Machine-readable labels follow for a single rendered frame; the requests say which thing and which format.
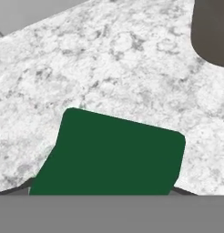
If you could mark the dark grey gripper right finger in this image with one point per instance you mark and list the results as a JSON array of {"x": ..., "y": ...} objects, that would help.
[{"x": 178, "y": 192}]

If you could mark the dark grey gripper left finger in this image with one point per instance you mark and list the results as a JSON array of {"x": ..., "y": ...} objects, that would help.
[{"x": 22, "y": 189}]

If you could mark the dark green sponge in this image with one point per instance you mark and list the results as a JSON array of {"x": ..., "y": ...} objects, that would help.
[{"x": 110, "y": 154}]

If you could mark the dark brown rounded cutting board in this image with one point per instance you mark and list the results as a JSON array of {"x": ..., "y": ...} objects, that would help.
[{"x": 211, "y": 30}]

